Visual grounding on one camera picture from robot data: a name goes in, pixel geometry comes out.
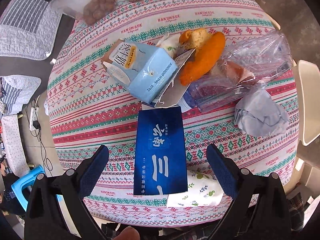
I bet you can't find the floral white napkin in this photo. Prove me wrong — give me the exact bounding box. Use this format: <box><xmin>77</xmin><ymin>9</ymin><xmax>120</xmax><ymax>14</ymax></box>
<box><xmin>167</xmin><ymin>171</ymin><xmax>224</xmax><ymax>207</ymax></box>

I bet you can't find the dark blue box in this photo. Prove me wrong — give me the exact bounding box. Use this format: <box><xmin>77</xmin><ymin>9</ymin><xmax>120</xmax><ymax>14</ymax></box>
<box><xmin>133</xmin><ymin>106</ymin><xmax>188</xmax><ymax>196</ymax></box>

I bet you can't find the white square trash bin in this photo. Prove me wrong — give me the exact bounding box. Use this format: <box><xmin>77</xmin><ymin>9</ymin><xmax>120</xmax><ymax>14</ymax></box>
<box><xmin>292</xmin><ymin>60</ymin><xmax>319</xmax><ymax>146</ymax></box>

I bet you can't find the operator thumb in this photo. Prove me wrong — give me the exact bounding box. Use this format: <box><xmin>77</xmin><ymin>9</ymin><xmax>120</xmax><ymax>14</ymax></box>
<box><xmin>113</xmin><ymin>226</ymin><xmax>140</xmax><ymax>240</ymax></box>

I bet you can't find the blue plastic stool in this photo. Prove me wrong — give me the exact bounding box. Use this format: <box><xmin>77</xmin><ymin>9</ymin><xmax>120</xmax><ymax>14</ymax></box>
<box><xmin>11</xmin><ymin>164</ymin><xmax>63</xmax><ymax>212</ymax></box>

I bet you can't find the crumpled grey tissue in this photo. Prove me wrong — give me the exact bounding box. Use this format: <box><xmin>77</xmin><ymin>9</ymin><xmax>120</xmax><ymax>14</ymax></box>
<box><xmin>234</xmin><ymin>87</ymin><xmax>290</xmax><ymax>137</ymax></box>

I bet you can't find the white power strip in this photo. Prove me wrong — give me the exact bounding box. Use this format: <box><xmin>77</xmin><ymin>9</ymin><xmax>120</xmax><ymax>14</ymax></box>
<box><xmin>29</xmin><ymin>107</ymin><xmax>40</xmax><ymax>131</ymax></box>

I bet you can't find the crushed clear plastic bottle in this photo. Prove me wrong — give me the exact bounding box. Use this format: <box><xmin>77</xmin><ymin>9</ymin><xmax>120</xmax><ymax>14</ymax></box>
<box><xmin>177</xmin><ymin>30</ymin><xmax>293</xmax><ymax>113</ymax></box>

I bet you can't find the patterned tablecloth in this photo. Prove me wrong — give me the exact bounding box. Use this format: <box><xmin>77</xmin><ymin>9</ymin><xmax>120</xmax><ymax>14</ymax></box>
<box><xmin>47</xmin><ymin>0</ymin><xmax>299</xmax><ymax>227</ymax></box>

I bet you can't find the orange peel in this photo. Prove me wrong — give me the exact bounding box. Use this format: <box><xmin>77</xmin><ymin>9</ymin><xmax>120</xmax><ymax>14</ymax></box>
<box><xmin>179</xmin><ymin>28</ymin><xmax>226</xmax><ymax>86</ymax></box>

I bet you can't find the light blue milk carton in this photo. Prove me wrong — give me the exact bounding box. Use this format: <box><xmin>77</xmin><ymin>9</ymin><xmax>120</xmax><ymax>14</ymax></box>
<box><xmin>101</xmin><ymin>40</ymin><xmax>178</xmax><ymax>103</ymax></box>

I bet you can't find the clear jar with brown nuts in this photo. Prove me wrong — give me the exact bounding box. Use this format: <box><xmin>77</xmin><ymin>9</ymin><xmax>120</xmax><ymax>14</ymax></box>
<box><xmin>43</xmin><ymin>0</ymin><xmax>118</xmax><ymax>26</ymax></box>

